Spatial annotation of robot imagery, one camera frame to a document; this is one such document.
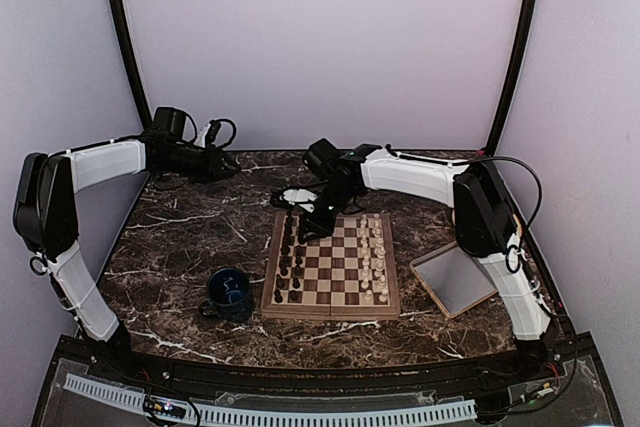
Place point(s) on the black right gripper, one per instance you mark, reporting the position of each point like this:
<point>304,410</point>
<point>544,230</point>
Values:
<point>322,226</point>

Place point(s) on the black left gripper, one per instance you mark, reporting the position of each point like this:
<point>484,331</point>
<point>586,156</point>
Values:
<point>212,166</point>

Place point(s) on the dark wooden chess knight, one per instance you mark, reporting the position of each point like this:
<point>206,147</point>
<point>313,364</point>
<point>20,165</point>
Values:
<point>280,283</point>
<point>285,250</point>
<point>288,233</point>

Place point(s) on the dark wooden chess queen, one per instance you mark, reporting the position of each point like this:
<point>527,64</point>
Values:
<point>284,266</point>

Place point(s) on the wooden folding chess board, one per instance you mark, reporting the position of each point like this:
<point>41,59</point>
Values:
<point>329,275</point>

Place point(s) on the silver metal tray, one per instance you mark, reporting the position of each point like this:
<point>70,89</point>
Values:
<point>453,280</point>

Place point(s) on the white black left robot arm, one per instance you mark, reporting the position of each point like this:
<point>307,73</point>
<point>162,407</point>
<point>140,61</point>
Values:
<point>47,209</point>

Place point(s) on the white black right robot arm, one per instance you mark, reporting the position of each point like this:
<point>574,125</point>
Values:
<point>486,226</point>

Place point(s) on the white chess pieces row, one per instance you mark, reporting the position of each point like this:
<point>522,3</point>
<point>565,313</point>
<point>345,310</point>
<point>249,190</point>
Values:
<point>373,275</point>

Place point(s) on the dark blue enamel mug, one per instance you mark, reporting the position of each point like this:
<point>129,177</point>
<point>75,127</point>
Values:
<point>229,296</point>

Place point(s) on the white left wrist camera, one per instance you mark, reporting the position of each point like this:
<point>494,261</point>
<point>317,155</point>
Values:
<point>208,133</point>

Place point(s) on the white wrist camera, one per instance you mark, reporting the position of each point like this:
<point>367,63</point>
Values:
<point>291,197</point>
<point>208,133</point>

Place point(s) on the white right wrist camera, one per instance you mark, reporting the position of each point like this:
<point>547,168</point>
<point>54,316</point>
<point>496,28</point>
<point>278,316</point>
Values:
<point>291,197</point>

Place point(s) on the black left frame post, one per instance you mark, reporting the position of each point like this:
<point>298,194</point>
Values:
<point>129,60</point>

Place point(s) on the black frame post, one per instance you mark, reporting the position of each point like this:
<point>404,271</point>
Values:
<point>512,74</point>
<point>129,60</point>

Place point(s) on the white slotted cable duct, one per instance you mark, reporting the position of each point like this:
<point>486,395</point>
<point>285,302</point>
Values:
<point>244,410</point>

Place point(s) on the black right frame post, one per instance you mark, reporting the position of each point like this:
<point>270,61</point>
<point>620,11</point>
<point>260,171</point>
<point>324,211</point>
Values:
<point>512,74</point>

